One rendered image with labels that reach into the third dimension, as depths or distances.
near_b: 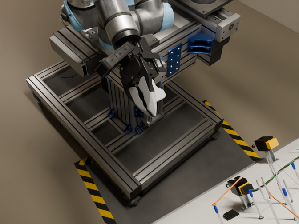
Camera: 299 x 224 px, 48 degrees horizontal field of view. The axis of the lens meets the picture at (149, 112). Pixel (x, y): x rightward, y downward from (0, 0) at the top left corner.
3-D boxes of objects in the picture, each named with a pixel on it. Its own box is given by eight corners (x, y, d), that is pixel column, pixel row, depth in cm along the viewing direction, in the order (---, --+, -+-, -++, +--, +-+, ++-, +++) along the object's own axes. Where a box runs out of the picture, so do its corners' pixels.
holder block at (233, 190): (243, 186, 105) (238, 175, 105) (252, 190, 99) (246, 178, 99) (232, 193, 104) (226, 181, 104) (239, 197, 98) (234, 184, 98)
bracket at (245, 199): (252, 202, 103) (246, 187, 103) (256, 204, 101) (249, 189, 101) (240, 209, 103) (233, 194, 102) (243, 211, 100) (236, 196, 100)
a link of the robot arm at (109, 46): (138, 45, 100) (142, 24, 90) (102, 55, 98) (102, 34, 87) (129, 24, 102) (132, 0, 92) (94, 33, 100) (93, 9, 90)
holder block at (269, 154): (262, 158, 140) (253, 136, 140) (282, 159, 129) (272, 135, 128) (254, 163, 139) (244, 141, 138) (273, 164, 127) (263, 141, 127)
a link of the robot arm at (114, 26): (115, 13, 78) (98, 34, 84) (122, 29, 77) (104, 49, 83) (139, 16, 84) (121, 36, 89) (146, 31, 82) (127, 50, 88)
